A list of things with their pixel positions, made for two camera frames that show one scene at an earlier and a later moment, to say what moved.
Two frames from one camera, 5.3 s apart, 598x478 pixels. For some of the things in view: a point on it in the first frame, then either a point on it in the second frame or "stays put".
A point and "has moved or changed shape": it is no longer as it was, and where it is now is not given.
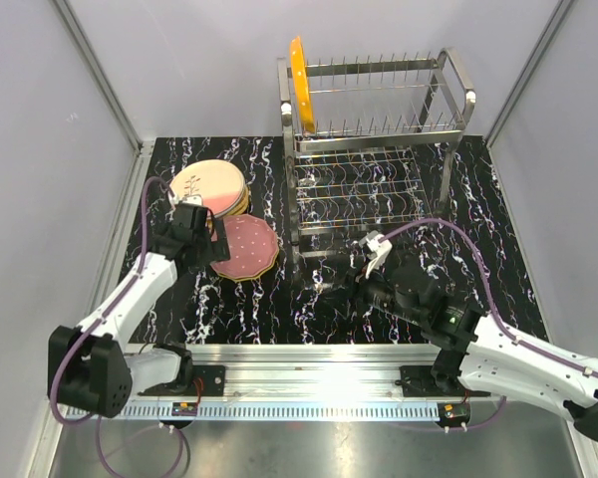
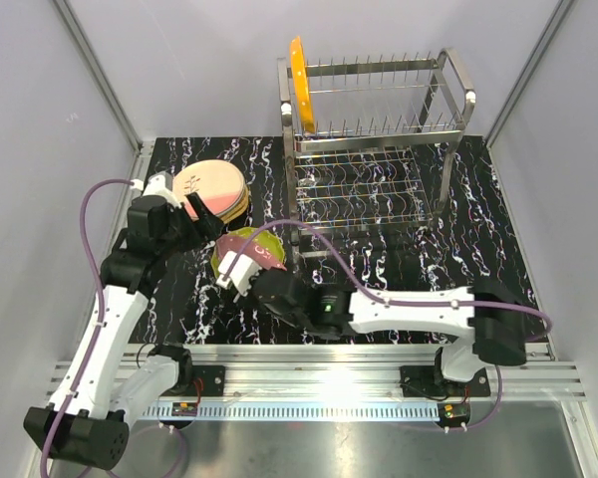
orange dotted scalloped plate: x=300 y=85 stays put
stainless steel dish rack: x=380 y=153 stays put
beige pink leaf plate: x=221 y=185 stays put
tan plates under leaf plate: x=242 y=208 stays put
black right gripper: x=362 y=283 → x=254 y=278
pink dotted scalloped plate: x=252 y=245 has moved or changed shape
